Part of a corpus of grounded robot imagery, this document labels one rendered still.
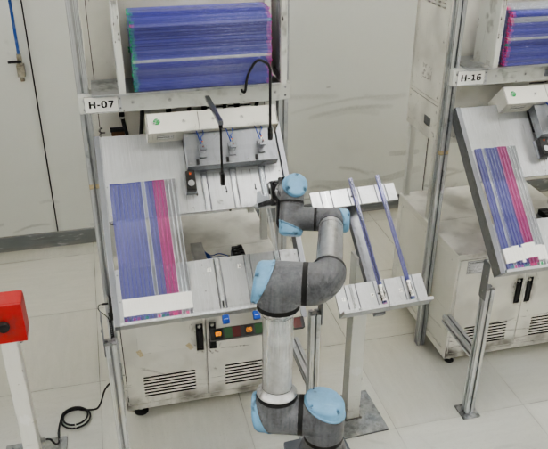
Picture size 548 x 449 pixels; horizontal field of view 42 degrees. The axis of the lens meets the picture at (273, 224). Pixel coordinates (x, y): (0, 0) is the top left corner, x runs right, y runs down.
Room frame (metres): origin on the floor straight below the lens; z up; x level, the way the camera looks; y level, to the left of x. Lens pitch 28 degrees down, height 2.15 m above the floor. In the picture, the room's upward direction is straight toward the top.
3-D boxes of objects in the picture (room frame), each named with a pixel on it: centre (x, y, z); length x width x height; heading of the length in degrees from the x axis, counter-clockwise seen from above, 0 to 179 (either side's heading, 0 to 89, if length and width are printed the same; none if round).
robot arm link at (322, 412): (1.54, -0.14, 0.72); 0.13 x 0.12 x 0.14; 85
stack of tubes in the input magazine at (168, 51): (2.55, 0.27, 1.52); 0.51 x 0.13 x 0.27; 104
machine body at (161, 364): (2.66, 0.35, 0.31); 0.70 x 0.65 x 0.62; 104
